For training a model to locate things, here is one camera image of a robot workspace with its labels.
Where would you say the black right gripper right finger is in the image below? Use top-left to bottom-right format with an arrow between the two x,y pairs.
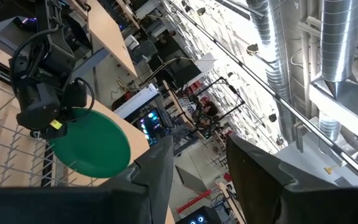
226,133 -> 358,224

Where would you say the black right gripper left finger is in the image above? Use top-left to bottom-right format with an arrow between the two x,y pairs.
0,135 -> 175,224

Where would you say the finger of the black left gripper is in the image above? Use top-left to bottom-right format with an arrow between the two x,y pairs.
31,128 -> 68,140

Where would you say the dark green plastic plate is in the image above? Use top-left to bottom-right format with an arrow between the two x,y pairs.
48,107 -> 132,179

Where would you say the white long box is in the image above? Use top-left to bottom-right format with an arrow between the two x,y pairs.
113,83 -> 160,119

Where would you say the RGB lit computer tower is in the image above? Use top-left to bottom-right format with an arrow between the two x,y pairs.
134,107 -> 164,146
176,205 -> 222,224

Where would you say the red metal bar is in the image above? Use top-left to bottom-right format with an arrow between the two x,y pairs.
175,189 -> 213,215

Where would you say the light wood desk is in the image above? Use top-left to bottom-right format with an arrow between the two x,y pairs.
70,0 -> 139,78

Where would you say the person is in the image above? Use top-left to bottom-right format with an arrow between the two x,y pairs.
201,101 -> 223,129

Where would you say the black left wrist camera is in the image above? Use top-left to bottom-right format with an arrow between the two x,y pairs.
63,79 -> 88,109

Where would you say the grey wire dish rack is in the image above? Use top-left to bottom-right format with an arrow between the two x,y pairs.
0,73 -> 105,187

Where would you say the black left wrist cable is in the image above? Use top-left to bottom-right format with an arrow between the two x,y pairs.
9,23 -> 96,124

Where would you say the ceiling track rail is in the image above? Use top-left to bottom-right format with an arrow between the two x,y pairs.
163,0 -> 358,187

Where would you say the black gantry frame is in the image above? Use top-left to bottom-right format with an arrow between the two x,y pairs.
193,77 -> 246,138

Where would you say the silver ventilation duct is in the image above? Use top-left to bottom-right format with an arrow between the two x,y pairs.
309,0 -> 358,141
246,0 -> 296,144

